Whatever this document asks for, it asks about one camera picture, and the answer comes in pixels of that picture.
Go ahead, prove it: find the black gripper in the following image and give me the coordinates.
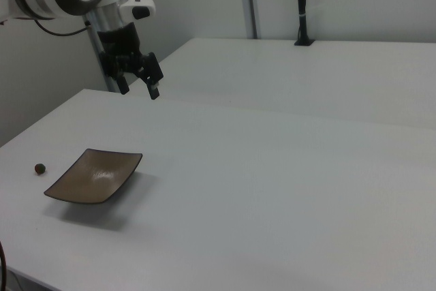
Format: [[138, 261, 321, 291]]
[[96, 22, 165, 101]]

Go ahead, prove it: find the square brown ceramic plate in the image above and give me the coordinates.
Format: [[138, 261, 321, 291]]
[[43, 148, 144, 205]]

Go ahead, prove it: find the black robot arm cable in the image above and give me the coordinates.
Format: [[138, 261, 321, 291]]
[[33, 18, 91, 37]]

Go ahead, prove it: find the grey metal partition post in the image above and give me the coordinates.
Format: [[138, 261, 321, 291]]
[[237, 0, 258, 40]]

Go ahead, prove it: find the black camera stand pole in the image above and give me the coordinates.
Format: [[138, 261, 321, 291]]
[[294, 0, 316, 47]]

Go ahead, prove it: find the dark red cable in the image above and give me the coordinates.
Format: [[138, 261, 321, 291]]
[[0, 240, 10, 291]]

